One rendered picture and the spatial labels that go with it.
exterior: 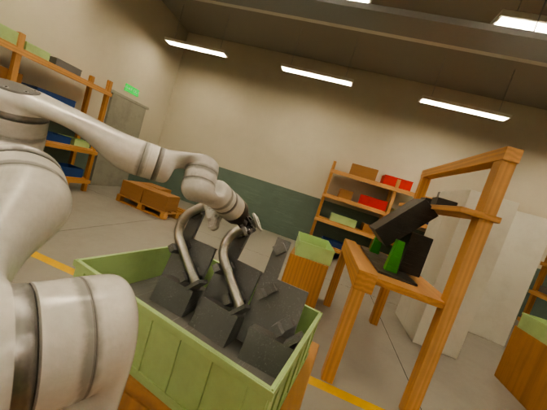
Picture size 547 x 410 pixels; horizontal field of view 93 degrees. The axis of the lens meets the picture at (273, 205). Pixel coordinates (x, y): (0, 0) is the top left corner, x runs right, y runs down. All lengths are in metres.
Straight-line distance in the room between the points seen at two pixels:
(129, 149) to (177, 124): 7.75
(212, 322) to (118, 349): 0.60
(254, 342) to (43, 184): 0.59
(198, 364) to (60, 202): 0.42
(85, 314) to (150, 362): 0.51
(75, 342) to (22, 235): 0.13
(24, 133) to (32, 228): 0.27
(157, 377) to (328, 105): 6.89
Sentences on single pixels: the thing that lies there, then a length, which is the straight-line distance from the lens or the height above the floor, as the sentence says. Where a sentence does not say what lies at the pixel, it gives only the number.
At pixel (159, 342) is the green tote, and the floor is 0.90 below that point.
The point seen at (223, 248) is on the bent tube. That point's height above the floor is 1.07.
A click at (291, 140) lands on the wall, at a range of 7.03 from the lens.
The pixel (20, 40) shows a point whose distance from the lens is 5.37.
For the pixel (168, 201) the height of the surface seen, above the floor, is 0.36.
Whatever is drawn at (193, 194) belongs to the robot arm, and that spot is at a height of 1.24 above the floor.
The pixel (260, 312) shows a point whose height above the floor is 0.95.
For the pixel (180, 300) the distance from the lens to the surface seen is 0.89.
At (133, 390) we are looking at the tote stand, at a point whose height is 0.77.
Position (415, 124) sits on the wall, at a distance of 7.33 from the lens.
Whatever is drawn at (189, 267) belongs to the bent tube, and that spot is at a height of 0.98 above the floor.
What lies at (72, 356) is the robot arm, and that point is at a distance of 0.23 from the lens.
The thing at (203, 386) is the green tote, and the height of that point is 0.89.
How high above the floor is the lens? 1.32
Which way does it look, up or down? 5 degrees down
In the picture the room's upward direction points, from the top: 18 degrees clockwise
